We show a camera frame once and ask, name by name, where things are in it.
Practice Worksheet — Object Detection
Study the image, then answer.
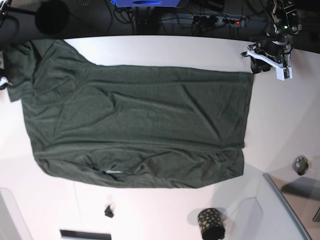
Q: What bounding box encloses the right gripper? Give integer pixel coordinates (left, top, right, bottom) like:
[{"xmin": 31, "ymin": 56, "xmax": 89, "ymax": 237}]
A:
[{"xmin": 0, "ymin": 76, "xmax": 12, "ymax": 90}]

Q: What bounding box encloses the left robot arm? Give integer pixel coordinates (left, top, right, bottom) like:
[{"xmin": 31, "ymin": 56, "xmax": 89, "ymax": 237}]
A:
[{"xmin": 241, "ymin": 0, "xmax": 302, "ymax": 80}]

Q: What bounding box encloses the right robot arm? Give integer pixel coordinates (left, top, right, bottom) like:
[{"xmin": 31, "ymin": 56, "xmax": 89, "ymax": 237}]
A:
[{"xmin": 0, "ymin": 0, "xmax": 19, "ymax": 90}]

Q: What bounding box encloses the round metal table grommet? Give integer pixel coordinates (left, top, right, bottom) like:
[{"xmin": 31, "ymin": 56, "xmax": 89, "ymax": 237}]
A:
[{"xmin": 292, "ymin": 155, "xmax": 309, "ymax": 176}]

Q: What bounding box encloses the small black plastic clip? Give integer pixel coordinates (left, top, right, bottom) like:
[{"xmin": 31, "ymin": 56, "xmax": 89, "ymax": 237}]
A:
[{"xmin": 104, "ymin": 205, "xmax": 114, "ymax": 218}]

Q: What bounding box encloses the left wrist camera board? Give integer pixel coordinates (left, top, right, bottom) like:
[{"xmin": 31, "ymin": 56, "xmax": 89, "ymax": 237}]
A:
[{"xmin": 275, "ymin": 66, "xmax": 293, "ymax": 81}]

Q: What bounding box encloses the blue plastic box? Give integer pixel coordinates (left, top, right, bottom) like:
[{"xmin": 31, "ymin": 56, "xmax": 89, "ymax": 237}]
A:
[{"xmin": 110, "ymin": 0, "xmax": 180, "ymax": 8}]

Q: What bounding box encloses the white rectangular table slot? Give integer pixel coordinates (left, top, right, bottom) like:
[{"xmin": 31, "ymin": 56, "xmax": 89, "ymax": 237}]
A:
[{"xmin": 59, "ymin": 229, "xmax": 112, "ymax": 240}]

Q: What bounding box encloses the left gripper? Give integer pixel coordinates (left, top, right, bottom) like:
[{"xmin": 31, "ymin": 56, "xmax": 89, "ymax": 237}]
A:
[{"xmin": 240, "ymin": 40, "xmax": 293, "ymax": 74}]

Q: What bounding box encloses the black round stool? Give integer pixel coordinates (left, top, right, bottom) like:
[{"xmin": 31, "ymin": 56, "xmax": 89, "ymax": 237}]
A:
[{"xmin": 35, "ymin": 0, "xmax": 70, "ymax": 35}]

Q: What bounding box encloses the dark green t-shirt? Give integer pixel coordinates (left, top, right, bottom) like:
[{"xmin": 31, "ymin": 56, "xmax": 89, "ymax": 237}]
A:
[{"xmin": 3, "ymin": 39, "xmax": 254, "ymax": 188}]

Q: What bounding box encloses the black cup with gold dots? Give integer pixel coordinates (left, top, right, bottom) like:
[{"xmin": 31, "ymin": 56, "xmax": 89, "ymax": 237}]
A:
[{"xmin": 197, "ymin": 208, "xmax": 226, "ymax": 240}]

